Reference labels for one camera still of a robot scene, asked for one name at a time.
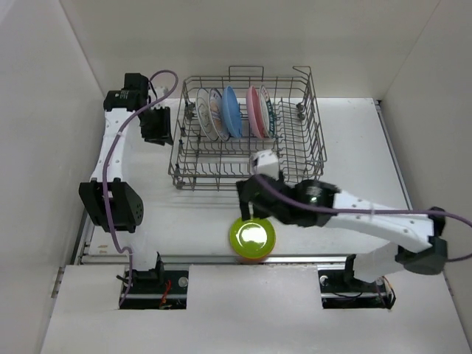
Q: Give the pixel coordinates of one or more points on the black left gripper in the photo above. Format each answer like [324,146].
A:
[162,135]

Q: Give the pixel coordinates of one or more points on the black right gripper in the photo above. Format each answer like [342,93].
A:
[244,205]

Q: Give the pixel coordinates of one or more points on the lime green plastic plate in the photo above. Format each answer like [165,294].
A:
[253,238]

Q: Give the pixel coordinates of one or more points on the white patterned plate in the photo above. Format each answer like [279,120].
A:
[203,114]

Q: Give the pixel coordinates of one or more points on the orange plastic plate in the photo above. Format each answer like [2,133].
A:
[248,260]

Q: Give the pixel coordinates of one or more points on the white plate colourful print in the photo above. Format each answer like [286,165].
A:
[216,114]

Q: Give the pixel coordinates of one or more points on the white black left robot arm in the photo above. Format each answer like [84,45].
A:
[140,211]

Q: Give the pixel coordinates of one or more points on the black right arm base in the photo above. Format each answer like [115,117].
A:
[339,293]

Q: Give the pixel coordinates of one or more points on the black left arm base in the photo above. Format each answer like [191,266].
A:
[155,290]

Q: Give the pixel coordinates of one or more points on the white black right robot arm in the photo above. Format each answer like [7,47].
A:
[413,241]

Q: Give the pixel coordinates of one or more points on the blue plastic plate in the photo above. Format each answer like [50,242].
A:
[231,113]

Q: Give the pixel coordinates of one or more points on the white plate teal rim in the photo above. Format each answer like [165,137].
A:
[269,117]

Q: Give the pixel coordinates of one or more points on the pink plastic plate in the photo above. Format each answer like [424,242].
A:
[255,114]

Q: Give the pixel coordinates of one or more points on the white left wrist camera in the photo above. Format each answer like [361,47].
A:
[157,93]

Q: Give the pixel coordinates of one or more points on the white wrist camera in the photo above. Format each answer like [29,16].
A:
[157,93]
[265,162]

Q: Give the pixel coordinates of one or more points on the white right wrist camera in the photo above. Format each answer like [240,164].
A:
[265,162]

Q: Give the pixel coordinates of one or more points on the grey wire dish rack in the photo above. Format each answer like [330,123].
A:
[198,163]

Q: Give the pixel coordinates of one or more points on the aluminium table frame rail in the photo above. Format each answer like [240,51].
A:
[359,161]

